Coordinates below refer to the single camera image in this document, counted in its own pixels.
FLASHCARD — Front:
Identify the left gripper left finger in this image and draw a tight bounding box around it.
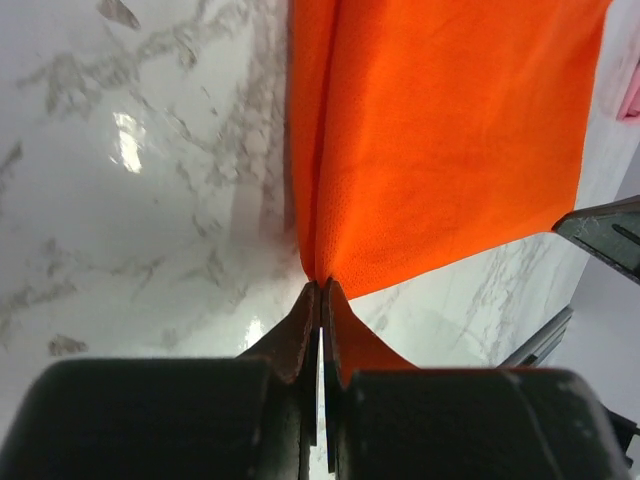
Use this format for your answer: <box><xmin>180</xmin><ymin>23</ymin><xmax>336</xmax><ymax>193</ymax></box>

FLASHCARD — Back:
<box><xmin>1</xmin><ymin>283</ymin><xmax>320</xmax><ymax>479</ymax></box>

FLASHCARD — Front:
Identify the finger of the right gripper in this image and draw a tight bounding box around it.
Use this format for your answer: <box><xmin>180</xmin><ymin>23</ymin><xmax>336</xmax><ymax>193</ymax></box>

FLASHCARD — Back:
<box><xmin>552</xmin><ymin>195</ymin><xmax>640</xmax><ymax>284</ymax></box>

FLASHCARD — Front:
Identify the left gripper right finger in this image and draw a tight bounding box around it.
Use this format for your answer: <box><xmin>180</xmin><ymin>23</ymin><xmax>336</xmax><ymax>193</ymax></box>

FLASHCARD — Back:
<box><xmin>320</xmin><ymin>280</ymin><xmax>630</xmax><ymax>479</ymax></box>

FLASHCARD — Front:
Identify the orange t shirt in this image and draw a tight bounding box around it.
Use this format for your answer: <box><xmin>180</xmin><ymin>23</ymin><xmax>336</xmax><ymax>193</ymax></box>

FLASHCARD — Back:
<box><xmin>287</xmin><ymin>0</ymin><xmax>615</xmax><ymax>301</ymax></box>

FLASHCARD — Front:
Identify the pink folded t shirt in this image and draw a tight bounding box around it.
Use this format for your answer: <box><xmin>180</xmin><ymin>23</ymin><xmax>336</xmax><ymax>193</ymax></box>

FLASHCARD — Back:
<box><xmin>616</xmin><ymin>69</ymin><xmax>640</xmax><ymax>124</ymax></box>

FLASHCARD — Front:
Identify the aluminium frame rail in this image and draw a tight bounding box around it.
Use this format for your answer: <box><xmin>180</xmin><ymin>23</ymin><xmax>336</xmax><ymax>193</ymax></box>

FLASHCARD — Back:
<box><xmin>500</xmin><ymin>306</ymin><xmax>573</xmax><ymax>368</ymax></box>

